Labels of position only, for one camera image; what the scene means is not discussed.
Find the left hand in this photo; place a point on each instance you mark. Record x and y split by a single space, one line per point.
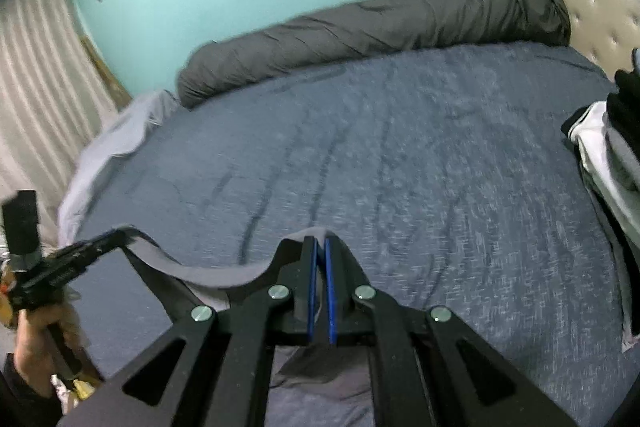
33 356

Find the grey folded garment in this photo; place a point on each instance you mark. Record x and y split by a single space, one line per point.
622 180

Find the light grey sheet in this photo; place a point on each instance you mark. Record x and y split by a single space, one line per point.
101 158

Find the grey garment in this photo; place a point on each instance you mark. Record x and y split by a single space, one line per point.
622 180
338 374

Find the beige striped curtain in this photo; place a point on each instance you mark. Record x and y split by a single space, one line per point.
53 103

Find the white black folded garment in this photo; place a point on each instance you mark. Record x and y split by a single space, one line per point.
585 130

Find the dark grey rolled duvet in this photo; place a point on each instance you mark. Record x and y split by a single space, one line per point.
363 29

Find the blue patterned bed cover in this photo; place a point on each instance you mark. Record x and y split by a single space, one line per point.
446 173

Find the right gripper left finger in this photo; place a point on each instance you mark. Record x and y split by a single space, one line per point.
216 371

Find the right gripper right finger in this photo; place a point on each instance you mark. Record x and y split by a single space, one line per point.
426 368

